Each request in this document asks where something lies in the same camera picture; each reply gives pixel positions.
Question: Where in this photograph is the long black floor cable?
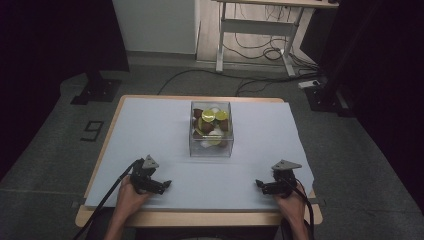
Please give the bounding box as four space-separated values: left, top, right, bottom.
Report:
156 68 323 97

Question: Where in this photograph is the pile of coffee capsules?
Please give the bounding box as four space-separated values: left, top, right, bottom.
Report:
192 107 232 149

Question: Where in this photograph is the person's left hand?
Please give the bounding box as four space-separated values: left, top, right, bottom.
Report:
115 175 151 218

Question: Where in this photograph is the white power strip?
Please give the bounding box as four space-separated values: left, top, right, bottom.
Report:
297 79 321 90

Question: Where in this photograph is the white metal desk frame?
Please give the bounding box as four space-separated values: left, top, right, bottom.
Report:
213 0 340 78

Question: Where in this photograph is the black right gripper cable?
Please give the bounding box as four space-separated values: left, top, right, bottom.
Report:
281 178 316 240

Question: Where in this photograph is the tangle of black cables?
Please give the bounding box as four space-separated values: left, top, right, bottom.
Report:
222 2 322 69

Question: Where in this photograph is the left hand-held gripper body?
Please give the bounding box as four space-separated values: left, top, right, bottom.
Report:
129 154 160 195

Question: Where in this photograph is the clear plastic box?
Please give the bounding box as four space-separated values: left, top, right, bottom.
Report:
188 100 235 158

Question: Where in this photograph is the white cabinet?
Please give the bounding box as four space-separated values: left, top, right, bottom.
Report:
111 0 202 55

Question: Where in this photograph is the wooden table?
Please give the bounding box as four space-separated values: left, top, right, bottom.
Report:
74 94 324 228

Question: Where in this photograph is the black stand base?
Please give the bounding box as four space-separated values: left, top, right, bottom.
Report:
303 82 355 118
70 70 123 106

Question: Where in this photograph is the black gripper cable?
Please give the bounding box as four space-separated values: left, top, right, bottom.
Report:
281 178 316 240
72 159 144 240

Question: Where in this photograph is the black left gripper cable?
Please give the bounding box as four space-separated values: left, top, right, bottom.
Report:
72 159 144 240

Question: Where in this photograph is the black curtain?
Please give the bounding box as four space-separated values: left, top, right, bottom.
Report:
0 0 130 183
299 0 424 214

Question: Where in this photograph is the person's right hand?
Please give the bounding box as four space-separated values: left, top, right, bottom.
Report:
273 183 306 220

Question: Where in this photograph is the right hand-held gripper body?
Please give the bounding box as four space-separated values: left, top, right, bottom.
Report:
267 159 303 199

